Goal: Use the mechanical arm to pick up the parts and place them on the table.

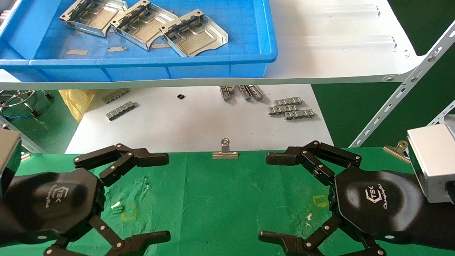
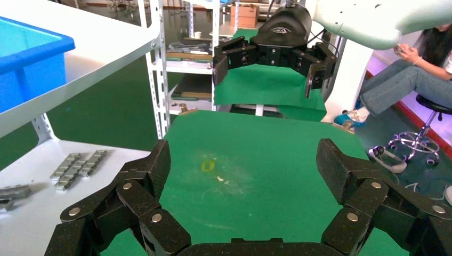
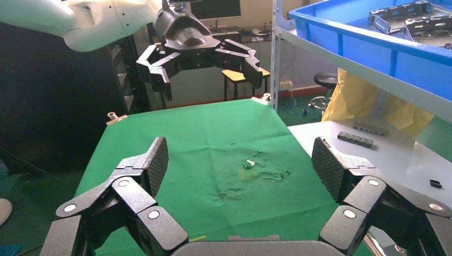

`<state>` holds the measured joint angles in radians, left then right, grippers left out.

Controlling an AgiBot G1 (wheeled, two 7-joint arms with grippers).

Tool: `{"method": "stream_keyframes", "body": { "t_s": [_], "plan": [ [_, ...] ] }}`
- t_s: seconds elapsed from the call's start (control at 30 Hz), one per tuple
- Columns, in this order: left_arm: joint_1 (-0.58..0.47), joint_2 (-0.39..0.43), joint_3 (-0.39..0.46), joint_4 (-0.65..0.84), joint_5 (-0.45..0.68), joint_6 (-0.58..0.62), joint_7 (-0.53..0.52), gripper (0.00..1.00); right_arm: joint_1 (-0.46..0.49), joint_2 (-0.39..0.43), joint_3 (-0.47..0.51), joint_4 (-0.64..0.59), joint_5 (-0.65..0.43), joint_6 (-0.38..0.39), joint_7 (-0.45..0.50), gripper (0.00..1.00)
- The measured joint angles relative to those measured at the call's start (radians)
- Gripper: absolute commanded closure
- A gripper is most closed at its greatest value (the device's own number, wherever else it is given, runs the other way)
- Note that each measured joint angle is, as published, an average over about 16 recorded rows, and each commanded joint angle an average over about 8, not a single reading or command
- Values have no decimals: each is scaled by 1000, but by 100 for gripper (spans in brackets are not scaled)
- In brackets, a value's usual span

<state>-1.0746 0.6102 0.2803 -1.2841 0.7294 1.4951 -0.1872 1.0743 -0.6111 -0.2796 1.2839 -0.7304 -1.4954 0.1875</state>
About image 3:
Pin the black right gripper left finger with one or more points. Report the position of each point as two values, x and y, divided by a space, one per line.
123 198

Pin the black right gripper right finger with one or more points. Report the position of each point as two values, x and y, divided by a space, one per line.
360 198

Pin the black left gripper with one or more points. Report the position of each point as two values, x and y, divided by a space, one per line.
183 35

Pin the stamped sheet metal bracket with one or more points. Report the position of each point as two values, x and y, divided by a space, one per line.
388 16
429 28

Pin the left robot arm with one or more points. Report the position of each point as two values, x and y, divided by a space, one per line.
88 24

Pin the wooden stool with black legs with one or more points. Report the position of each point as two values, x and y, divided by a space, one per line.
233 75

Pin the cluttered office desk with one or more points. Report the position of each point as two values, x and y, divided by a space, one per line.
247 35

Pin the grey metal connector strip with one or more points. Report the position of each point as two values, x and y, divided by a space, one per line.
355 139
370 129

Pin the black computer monitor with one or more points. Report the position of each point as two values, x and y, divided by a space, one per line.
215 9

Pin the green table cloth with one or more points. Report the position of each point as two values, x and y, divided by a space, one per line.
212 134

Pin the silver binder clip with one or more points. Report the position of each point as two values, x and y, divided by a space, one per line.
114 119
263 99

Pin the small black plastic part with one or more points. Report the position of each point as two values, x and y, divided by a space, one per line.
435 183

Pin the black equipment rack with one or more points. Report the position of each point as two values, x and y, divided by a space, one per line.
122 77

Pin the yellow square cloth marker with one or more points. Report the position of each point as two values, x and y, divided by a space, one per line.
197 239

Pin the yellow cloth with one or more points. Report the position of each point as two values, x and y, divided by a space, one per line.
349 99

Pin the white rounded object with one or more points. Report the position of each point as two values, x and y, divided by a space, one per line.
3 210

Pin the black stool with chrome base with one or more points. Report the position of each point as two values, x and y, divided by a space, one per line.
325 79

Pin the blue plastic bin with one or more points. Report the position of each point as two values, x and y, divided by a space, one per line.
353 42

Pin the white wall socket strip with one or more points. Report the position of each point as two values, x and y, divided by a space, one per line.
286 85

